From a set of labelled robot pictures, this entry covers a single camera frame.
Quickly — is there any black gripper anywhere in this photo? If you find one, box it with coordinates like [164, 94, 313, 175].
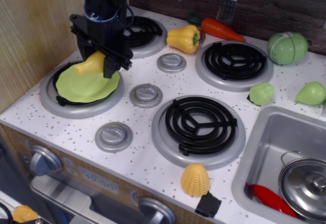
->
[69, 14, 133, 78]

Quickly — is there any yellow toy banana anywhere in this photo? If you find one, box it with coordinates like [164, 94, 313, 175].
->
[74, 51, 105, 75]

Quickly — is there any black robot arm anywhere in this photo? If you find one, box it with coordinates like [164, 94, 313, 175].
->
[70, 0, 133, 78]

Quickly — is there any light green plate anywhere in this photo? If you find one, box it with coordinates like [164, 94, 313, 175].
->
[53, 63, 120, 103]

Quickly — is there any rear left stove burner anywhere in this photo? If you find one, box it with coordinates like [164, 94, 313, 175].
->
[123, 16, 167, 59]

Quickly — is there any middle silver stove knob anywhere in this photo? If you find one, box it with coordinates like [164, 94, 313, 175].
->
[130, 84, 163, 108]

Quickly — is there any silver stove knob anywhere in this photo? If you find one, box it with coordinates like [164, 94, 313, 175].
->
[95, 122, 133, 153]
[156, 53, 186, 73]
[130, 84, 163, 108]

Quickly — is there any front left stove burner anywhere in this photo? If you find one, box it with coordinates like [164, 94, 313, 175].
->
[40, 61, 125, 119]

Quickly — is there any rear silver stove knob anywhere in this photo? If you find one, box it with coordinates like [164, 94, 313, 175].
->
[156, 53, 186, 73]

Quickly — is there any front silver stove knob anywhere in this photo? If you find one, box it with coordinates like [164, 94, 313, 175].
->
[95, 122, 133, 153]

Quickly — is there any yellow toy bell pepper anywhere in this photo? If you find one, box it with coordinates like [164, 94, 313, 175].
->
[167, 24, 201, 54]

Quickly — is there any orange toy carrot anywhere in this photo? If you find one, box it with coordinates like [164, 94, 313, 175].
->
[187, 13, 246, 42]

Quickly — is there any left silver oven knob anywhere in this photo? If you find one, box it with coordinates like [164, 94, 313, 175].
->
[30, 145, 63, 176]

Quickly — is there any silver oven knob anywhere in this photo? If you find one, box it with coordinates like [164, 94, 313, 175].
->
[138, 197, 176, 224]
[30, 145, 63, 176]

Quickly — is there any oven clock display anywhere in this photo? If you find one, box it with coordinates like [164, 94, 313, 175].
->
[78, 166, 119, 194]

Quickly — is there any front right stove burner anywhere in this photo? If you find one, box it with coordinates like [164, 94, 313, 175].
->
[151, 95, 246, 170]

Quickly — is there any yellow toy corn piece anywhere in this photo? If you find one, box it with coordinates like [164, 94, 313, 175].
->
[180, 163, 210, 197]

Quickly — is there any right silver oven knob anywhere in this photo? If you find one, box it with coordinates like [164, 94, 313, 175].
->
[138, 197, 176, 224]

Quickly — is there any small green toy vegetable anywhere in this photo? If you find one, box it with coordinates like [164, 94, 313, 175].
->
[247, 82, 275, 106]

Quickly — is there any orange toy on floor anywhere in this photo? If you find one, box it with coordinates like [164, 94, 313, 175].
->
[13, 205, 39, 223]

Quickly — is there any silver sink basin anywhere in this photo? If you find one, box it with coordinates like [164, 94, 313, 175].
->
[231, 106, 325, 223]

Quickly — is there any green toy cabbage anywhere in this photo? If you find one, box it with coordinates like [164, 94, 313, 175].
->
[267, 32, 308, 65]

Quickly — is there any green toy pear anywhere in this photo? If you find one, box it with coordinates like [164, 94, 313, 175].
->
[294, 81, 325, 105]

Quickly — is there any red toy object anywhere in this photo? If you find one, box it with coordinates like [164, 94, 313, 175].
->
[250, 184, 298, 219]

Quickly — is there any steel pot with lid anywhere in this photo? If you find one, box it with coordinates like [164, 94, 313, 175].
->
[278, 151, 325, 222]

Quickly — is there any silver oven door handle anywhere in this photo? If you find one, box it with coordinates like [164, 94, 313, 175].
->
[31, 175, 92, 215]

